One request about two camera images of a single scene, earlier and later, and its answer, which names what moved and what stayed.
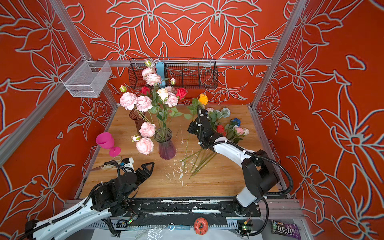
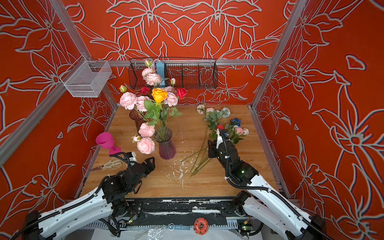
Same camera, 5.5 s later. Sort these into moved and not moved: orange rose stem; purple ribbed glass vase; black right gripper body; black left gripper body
Moved: black right gripper body; orange rose stem
Not moved: black left gripper body; purple ribbed glass vase
